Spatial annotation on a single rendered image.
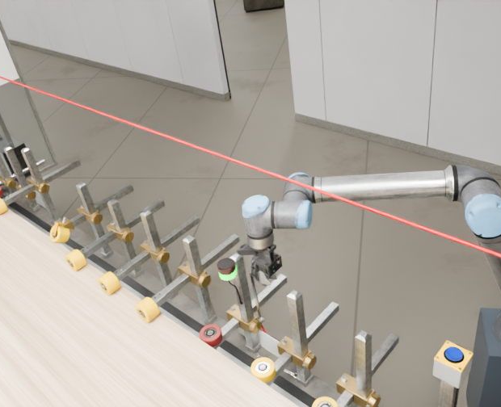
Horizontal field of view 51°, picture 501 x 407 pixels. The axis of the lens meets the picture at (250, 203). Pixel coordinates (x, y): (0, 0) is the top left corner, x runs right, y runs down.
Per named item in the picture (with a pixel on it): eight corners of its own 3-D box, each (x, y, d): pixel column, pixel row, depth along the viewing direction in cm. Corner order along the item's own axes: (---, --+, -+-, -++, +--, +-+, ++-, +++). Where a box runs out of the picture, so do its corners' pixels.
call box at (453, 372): (444, 358, 138) (446, 339, 134) (470, 372, 134) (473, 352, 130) (431, 377, 134) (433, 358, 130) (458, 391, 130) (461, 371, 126)
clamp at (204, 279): (190, 268, 215) (187, 259, 212) (212, 281, 207) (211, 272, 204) (178, 277, 212) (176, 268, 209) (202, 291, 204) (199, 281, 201)
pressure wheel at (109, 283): (108, 267, 211) (121, 282, 209) (107, 276, 217) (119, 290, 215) (96, 276, 207) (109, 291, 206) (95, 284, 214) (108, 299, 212)
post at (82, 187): (111, 258, 271) (81, 180, 243) (115, 261, 268) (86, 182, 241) (105, 262, 269) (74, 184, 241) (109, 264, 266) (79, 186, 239)
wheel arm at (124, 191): (130, 188, 271) (128, 183, 269) (133, 190, 269) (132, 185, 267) (69, 225, 250) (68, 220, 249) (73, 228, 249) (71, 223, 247)
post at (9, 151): (39, 214, 317) (8, 144, 289) (43, 216, 315) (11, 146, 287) (35, 217, 315) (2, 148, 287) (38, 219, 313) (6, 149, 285)
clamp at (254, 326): (237, 312, 205) (234, 304, 203) (263, 328, 197) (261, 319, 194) (227, 321, 202) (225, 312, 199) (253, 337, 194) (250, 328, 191)
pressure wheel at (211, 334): (215, 340, 199) (210, 319, 192) (230, 350, 194) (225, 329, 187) (199, 354, 194) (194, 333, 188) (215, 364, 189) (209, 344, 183)
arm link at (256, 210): (269, 209, 163) (237, 209, 165) (273, 240, 170) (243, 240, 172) (272, 192, 170) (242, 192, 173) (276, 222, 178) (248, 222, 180)
